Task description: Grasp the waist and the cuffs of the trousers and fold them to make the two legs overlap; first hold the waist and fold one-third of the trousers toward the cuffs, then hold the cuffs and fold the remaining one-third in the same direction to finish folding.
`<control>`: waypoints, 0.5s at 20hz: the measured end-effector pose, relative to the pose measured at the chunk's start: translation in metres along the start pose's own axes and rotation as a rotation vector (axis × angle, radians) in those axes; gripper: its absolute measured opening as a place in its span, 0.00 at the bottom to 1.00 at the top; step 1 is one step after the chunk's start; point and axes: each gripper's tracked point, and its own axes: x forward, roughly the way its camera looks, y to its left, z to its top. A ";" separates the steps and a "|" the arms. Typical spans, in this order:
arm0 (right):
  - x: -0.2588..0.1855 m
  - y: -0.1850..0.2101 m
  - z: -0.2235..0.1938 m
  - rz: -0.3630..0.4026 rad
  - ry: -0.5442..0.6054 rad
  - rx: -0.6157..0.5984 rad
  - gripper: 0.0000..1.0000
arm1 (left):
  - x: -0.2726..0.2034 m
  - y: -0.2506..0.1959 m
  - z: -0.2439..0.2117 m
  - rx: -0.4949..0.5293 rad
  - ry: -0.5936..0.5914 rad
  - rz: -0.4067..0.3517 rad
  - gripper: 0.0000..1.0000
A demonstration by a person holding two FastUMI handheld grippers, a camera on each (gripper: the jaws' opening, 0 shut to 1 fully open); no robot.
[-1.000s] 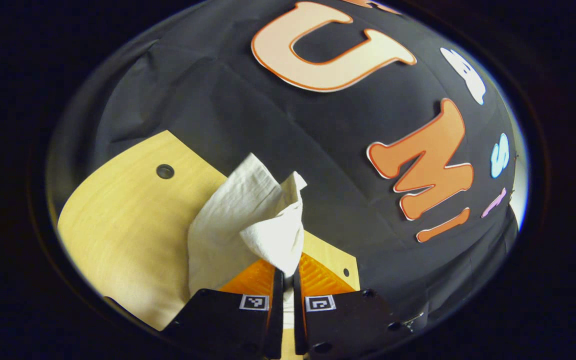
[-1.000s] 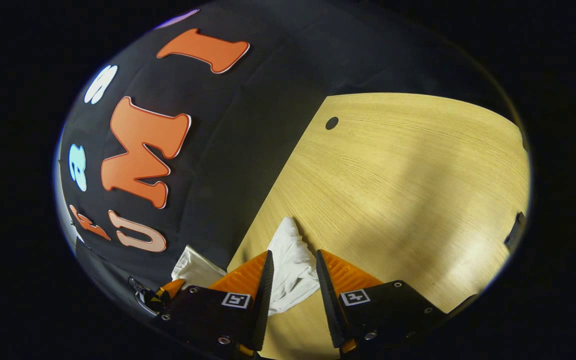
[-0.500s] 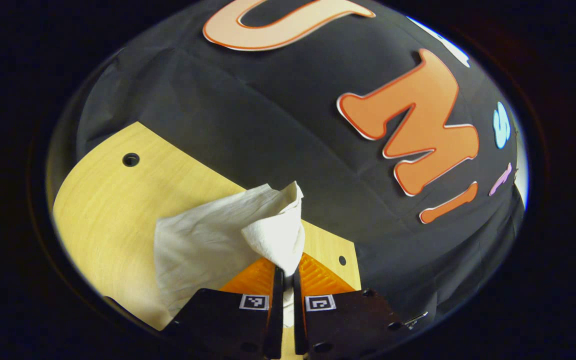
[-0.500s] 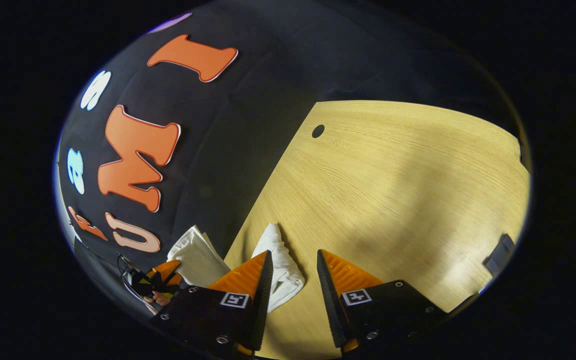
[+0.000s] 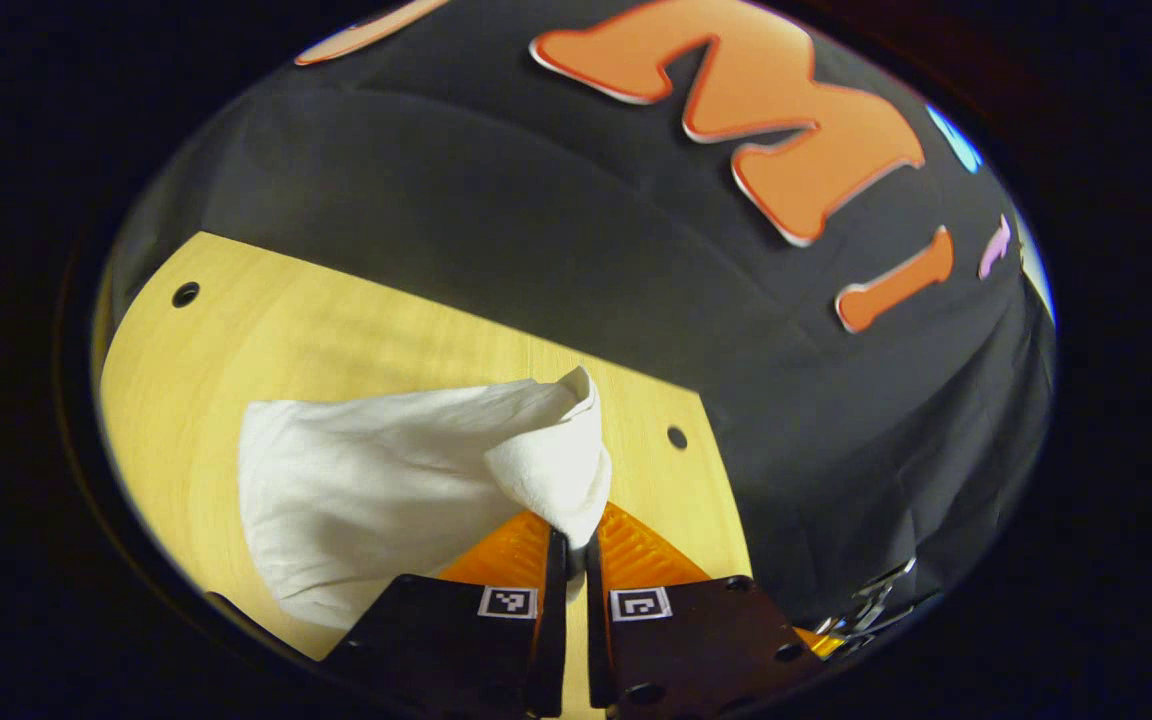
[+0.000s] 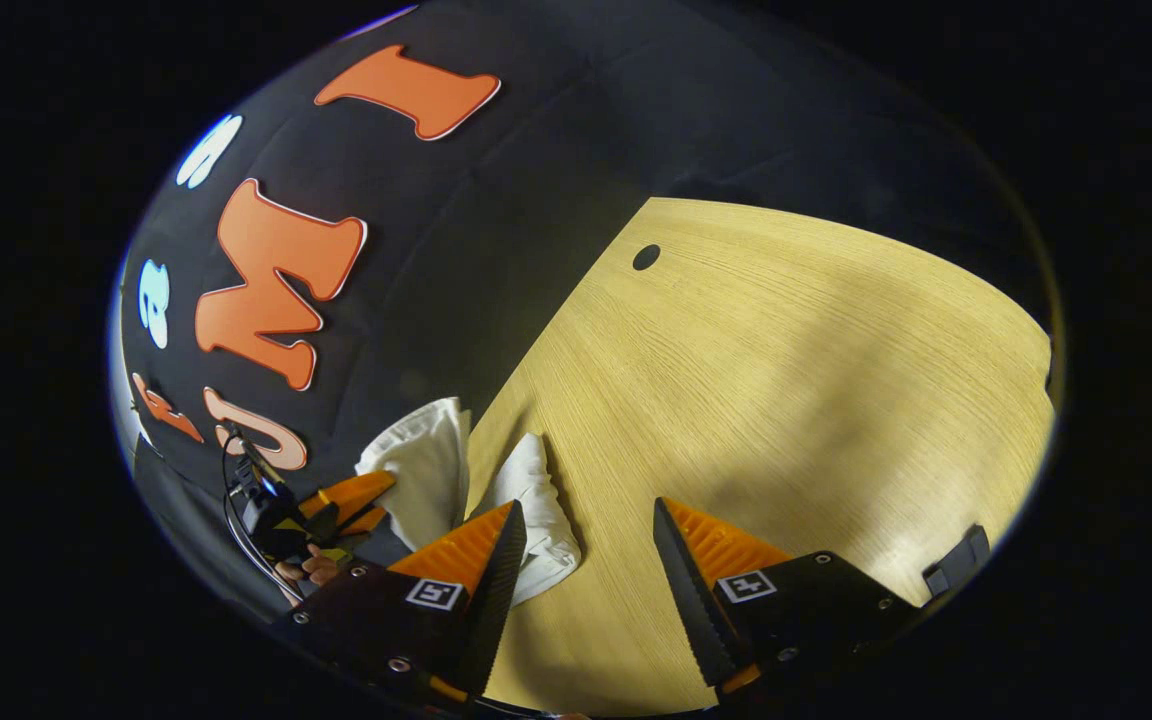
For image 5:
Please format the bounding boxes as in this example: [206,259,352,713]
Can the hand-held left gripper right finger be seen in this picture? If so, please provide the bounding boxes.
[585,500,824,719]

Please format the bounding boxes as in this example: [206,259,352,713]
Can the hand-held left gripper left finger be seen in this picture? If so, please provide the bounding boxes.
[319,510,571,720]

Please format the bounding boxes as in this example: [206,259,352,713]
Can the white jeans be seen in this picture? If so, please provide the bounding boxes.
[236,365,613,631]

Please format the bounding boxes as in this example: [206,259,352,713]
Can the shiny metal stand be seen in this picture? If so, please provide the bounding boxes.
[816,558,942,656]

